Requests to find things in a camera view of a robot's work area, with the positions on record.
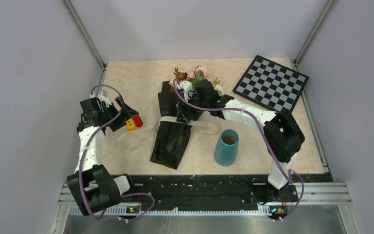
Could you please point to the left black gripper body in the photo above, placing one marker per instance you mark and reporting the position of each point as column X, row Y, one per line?
column 108, row 112

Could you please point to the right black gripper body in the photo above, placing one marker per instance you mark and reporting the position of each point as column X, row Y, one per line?
column 201, row 102

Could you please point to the flower bouquet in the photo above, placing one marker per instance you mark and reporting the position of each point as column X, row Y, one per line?
column 173, row 137

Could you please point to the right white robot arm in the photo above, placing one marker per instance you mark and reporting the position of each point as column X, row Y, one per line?
column 279, row 130

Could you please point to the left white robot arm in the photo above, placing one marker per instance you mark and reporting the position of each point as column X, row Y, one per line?
column 93, row 188

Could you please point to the teal ceramic vase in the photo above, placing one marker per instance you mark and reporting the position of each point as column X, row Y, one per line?
column 226, row 147

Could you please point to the red yellow toy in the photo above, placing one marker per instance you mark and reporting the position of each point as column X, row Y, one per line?
column 134, row 123

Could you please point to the black white checkerboard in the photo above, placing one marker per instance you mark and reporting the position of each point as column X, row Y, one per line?
column 271, row 85

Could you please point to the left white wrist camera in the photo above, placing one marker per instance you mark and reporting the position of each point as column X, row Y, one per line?
column 103, row 97

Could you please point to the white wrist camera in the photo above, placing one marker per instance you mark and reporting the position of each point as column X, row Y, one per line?
column 186, row 88
column 103, row 97

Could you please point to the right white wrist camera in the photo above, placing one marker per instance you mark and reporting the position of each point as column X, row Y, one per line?
column 186, row 88

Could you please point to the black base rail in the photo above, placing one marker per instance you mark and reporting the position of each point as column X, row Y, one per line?
column 224, row 193

